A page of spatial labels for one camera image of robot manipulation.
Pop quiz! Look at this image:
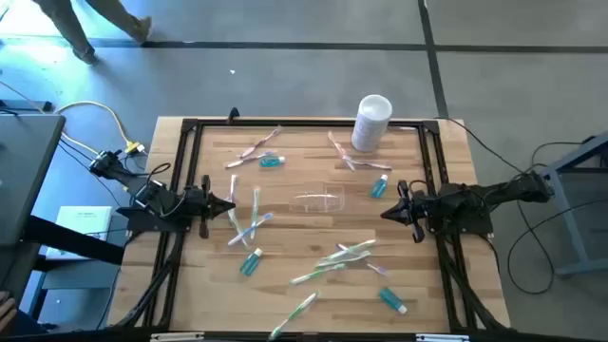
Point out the black power strip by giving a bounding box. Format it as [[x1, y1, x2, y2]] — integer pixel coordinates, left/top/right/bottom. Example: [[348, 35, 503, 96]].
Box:
[[0, 99, 54, 113]]

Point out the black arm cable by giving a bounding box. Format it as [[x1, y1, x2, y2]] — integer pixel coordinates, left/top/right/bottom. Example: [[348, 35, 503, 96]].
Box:
[[434, 116, 541, 180]]

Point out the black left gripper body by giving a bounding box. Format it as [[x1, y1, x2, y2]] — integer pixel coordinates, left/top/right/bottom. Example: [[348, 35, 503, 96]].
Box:
[[182, 174, 214, 240]]

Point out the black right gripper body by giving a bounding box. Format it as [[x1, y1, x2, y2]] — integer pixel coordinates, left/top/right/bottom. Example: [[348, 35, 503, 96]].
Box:
[[396, 179, 431, 244]]

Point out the black workstation desk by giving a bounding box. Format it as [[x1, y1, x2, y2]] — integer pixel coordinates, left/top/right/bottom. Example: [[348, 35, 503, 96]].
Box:
[[0, 112, 125, 333]]

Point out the thin orange cable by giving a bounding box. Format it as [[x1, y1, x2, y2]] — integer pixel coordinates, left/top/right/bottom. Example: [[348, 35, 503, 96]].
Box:
[[0, 79, 47, 114]]

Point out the blue toothbrush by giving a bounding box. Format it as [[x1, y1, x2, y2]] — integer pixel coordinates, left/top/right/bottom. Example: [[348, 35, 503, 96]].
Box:
[[226, 212, 276, 247]]

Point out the black aluminium table frame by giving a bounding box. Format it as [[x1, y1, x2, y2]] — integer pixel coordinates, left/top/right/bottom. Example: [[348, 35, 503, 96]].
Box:
[[113, 117, 510, 342]]

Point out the purple toothbrush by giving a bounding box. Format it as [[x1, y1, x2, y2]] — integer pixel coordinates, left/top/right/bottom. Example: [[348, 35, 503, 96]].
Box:
[[334, 242, 390, 277], [223, 149, 278, 170]]

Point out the teal tube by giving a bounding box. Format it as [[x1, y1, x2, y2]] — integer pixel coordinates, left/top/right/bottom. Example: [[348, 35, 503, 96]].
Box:
[[238, 247, 264, 277], [370, 173, 390, 200]]

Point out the black floor cable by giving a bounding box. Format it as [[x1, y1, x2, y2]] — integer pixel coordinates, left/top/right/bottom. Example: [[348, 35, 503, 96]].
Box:
[[505, 197, 608, 295]]

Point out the clear acrylic organizer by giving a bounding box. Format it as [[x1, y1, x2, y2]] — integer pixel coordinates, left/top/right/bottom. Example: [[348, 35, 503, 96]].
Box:
[[288, 183, 347, 214]]

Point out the person's hand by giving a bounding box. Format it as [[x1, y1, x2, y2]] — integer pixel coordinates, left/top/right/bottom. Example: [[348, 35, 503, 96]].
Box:
[[0, 290, 19, 329]]

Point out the yellow cable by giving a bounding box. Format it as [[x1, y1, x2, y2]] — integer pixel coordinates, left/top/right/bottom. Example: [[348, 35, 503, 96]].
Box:
[[52, 100, 146, 158]]

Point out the white box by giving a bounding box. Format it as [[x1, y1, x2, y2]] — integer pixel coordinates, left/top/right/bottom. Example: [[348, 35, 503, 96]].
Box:
[[46, 204, 114, 261]]

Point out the blue-grey metal cart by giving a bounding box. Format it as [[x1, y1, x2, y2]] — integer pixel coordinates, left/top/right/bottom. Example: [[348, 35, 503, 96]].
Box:
[[524, 131, 608, 277]]

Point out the white bracket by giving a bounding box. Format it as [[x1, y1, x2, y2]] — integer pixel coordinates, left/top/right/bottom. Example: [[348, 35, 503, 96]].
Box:
[[150, 331, 205, 342], [415, 332, 470, 342]]

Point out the white cylindrical container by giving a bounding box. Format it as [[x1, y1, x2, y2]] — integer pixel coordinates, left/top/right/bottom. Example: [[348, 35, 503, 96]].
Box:
[[350, 93, 394, 154]]

